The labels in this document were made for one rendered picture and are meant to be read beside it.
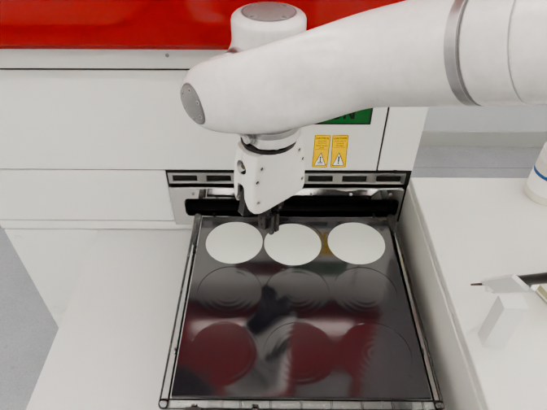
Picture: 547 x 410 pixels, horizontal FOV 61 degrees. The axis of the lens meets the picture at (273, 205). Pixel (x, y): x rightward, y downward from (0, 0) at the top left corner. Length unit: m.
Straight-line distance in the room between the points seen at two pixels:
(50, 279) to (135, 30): 0.68
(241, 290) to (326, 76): 0.42
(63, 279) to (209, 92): 0.79
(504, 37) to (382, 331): 0.49
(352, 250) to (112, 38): 0.50
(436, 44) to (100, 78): 0.56
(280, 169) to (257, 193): 0.04
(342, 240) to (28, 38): 0.57
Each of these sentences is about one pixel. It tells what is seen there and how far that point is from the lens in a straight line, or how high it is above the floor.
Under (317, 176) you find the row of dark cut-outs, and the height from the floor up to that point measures 0.96.
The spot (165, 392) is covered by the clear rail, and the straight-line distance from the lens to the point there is 0.67.
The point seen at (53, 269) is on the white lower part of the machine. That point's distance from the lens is 1.16.
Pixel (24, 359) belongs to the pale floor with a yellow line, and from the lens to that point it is 1.93.
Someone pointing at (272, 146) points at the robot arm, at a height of 1.17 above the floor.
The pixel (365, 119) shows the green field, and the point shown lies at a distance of 0.80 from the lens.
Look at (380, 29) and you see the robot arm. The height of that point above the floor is 1.35.
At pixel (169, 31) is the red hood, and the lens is 0.68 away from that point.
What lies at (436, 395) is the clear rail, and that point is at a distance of 0.69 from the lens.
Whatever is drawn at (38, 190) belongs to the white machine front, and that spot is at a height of 0.92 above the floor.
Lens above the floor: 1.50
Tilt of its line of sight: 42 degrees down
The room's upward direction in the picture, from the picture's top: straight up
